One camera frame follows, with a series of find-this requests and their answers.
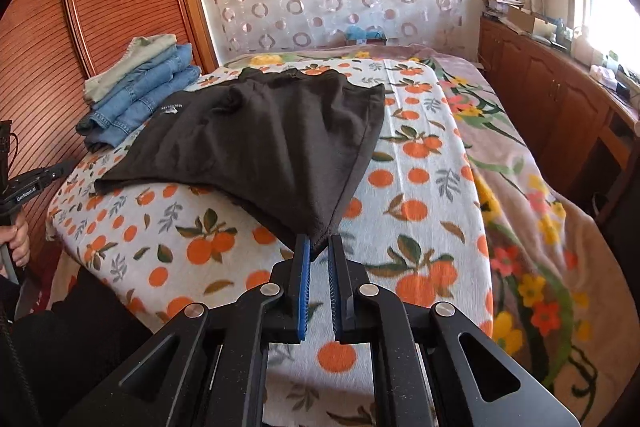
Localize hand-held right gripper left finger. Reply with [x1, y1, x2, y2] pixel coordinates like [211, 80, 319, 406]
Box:
[59, 234, 313, 427]

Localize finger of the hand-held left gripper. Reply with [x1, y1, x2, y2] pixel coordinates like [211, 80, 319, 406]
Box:
[41, 158, 80, 182]

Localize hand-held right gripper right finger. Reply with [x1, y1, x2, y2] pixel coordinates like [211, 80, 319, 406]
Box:
[327, 234, 581, 427]

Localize black pants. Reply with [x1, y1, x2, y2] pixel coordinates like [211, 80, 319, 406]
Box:
[94, 67, 387, 255]

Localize beige folded pants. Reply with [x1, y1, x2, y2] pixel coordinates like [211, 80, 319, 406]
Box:
[84, 36, 178, 104]

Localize person's left hand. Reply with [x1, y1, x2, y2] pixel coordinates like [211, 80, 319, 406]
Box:
[9, 211, 32, 269]

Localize dark grey folded jeans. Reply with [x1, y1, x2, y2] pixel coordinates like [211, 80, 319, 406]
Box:
[75, 114, 103, 138]

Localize orange fruit print blanket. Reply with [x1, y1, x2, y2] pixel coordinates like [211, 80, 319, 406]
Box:
[45, 52, 496, 427]

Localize light blue folded jeans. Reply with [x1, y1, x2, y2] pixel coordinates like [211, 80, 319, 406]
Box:
[95, 44, 195, 106]

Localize person's dark clothing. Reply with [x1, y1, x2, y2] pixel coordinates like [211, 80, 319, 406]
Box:
[0, 267, 156, 427]

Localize pink floral blanket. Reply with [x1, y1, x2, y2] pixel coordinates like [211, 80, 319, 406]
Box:
[220, 44, 626, 427]

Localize blue plastic bag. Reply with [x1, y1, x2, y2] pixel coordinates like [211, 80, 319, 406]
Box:
[345, 26, 383, 44]

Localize wooden cabinet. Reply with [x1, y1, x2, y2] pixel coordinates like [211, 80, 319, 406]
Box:
[477, 14, 640, 228]

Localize cardboard box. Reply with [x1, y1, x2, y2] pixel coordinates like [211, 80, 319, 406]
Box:
[507, 7, 557, 40]

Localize pile of papers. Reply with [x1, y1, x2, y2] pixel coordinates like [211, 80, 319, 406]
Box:
[480, 0, 526, 18]

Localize row of small containers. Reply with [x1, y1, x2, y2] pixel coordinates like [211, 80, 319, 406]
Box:
[555, 19, 640, 102]

